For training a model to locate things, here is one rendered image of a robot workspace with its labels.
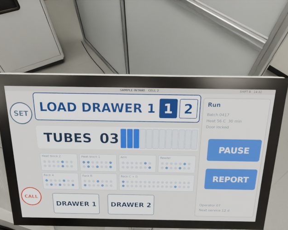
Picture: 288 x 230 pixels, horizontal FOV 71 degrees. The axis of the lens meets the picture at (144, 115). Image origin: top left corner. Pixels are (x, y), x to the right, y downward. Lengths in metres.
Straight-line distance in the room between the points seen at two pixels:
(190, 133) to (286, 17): 0.53
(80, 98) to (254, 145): 0.33
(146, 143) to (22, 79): 0.25
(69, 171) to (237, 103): 0.34
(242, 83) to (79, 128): 0.30
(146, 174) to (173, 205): 0.09
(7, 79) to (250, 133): 0.44
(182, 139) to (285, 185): 1.48
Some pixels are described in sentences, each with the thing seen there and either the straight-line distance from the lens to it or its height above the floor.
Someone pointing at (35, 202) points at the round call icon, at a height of 1.00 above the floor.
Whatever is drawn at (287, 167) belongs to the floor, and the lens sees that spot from 1.89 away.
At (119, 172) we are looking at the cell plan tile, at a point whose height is 1.06.
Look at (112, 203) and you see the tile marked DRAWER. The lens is 0.45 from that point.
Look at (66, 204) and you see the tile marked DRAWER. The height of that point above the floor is 1.00.
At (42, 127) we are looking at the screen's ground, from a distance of 0.42.
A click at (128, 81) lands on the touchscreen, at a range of 0.36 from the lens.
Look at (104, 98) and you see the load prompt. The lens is 0.37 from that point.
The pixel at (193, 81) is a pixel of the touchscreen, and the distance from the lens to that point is 0.37.
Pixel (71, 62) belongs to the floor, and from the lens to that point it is 2.45.
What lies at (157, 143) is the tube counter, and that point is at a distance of 0.38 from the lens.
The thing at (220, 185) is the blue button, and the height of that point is 1.04.
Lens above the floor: 1.44
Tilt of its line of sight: 53 degrees down
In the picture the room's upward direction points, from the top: straight up
